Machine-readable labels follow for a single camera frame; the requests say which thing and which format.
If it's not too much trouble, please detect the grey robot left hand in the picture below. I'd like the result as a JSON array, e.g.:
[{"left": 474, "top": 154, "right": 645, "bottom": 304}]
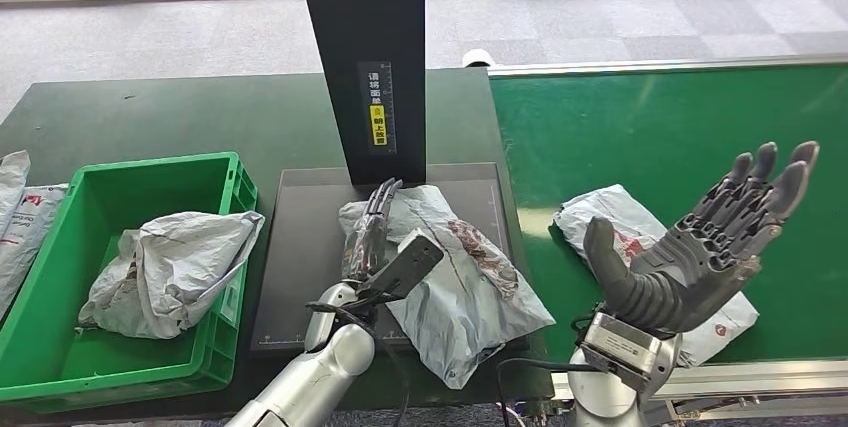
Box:
[{"left": 341, "top": 177, "right": 404, "bottom": 283}]

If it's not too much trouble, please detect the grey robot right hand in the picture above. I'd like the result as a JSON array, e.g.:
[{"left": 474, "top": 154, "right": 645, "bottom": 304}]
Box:
[{"left": 582, "top": 140, "right": 821, "bottom": 336}]

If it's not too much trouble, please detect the white parcel bag red logo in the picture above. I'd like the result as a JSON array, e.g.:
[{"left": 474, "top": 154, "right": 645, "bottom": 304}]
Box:
[{"left": 553, "top": 184, "right": 761, "bottom": 370}]

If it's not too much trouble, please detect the grey parcel bag red stain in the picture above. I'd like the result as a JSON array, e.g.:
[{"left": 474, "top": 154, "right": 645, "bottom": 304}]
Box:
[{"left": 337, "top": 184, "right": 556, "bottom": 391}]

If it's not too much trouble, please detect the black inbound scanner machine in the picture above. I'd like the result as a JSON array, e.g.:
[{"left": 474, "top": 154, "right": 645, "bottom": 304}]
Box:
[{"left": 250, "top": 0, "right": 528, "bottom": 358}]

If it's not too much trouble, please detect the green conveyor belt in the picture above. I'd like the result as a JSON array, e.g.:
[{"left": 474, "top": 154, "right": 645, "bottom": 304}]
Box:
[{"left": 488, "top": 64, "right": 848, "bottom": 366}]

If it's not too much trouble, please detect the black yellow label sticker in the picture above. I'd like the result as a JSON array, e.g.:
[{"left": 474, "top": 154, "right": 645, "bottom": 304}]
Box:
[{"left": 357, "top": 61, "right": 397, "bottom": 156}]

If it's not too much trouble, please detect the white round roller cap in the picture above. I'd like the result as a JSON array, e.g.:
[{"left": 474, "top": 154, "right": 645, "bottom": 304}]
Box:
[{"left": 461, "top": 49, "right": 496, "bottom": 71}]

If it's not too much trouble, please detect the dark green table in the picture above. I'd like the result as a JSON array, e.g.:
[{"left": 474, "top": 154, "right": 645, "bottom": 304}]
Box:
[{"left": 0, "top": 68, "right": 554, "bottom": 422}]

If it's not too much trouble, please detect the white courier bag black text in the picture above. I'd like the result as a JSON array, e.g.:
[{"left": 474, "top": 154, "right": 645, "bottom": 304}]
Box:
[{"left": 0, "top": 184, "right": 70, "bottom": 319}]

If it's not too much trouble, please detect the green plastic crate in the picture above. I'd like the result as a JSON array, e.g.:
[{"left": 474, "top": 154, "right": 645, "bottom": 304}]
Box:
[{"left": 0, "top": 152, "right": 260, "bottom": 412}]

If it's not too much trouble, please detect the white courier bag red print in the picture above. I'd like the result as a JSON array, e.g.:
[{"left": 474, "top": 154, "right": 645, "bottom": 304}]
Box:
[{"left": 0, "top": 149, "right": 32, "bottom": 240}]

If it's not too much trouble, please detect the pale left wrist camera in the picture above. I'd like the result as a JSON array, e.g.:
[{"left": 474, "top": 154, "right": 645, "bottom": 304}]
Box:
[{"left": 357, "top": 228, "right": 445, "bottom": 303}]

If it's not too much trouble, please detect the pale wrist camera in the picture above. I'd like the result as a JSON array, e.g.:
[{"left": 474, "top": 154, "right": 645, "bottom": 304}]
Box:
[
  {"left": 579, "top": 311, "right": 667, "bottom": 392},
  {"left": 357, "top": 228, "right": 445, "bottom": 303}
]

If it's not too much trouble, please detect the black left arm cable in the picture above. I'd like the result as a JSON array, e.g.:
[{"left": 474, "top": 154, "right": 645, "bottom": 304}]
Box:
[{"left": 305, "top": 301, "right": 412, "bottom": 427}]

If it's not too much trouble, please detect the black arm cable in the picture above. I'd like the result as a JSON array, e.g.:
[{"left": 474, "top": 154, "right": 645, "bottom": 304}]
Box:
[
  {"left": 305, "top": 301, "right": 412, "bottom": 427},
  {"left": 496, "top": 357, "right": 598, "bottom": 427}
]

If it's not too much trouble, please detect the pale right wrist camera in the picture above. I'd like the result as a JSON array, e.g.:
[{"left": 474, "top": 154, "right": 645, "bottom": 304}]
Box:
[{"left": 579, "top": 311, "right": 667, "bottom": 392}]

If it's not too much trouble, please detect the aluminium conveyor frame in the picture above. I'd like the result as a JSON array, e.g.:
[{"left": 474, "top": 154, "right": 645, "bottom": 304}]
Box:
[{"left": 485, "top": 52, "right": 848, "bottom": 422}]

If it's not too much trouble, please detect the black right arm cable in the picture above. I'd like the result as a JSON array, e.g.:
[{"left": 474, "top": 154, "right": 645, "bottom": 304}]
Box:
[{"left": 496, "top": 357, "right": 598, "bottom": 427}]

